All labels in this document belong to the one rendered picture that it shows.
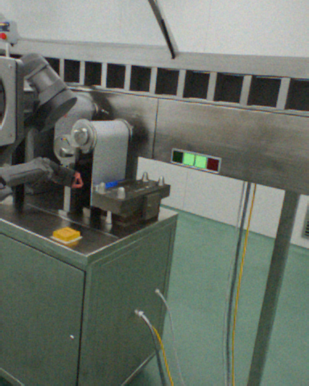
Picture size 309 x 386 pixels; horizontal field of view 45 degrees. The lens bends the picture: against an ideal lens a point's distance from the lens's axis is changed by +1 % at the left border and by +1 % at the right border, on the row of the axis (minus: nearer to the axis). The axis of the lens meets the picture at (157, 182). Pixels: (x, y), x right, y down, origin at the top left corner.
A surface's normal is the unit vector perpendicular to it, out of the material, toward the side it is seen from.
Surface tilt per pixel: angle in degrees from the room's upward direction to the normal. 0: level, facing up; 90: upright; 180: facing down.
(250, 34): 90
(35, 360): 90
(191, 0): 90
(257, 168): 90
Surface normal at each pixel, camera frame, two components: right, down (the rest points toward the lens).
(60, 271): -0.53, 0.16
